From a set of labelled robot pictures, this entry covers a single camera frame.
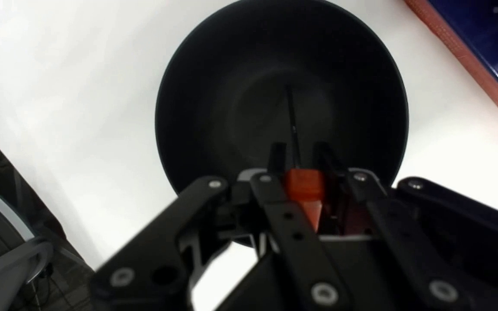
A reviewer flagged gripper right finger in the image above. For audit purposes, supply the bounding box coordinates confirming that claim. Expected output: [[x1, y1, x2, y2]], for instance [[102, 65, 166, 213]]
[[313, 142, 498, 311]]

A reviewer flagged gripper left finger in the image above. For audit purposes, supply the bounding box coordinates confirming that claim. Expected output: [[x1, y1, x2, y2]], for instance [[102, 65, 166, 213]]
[[90, 143, 354, 311]]

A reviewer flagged orange handled screwdriver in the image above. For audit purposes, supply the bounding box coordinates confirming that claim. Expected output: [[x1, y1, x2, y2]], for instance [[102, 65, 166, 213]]
[[284, 83, 326, 232]]

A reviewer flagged black bowl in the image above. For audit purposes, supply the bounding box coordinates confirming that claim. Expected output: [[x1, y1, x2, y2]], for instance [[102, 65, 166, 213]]
[[154, 0, 409, 249]]

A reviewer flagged grey chair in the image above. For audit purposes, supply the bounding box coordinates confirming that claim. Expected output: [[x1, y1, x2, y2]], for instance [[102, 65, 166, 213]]
[[0, 166, 55, 311]]

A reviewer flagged blue bin with red rim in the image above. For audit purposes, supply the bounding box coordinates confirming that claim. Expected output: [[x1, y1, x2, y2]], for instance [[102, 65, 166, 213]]
[[404, 0, 498, 140]]

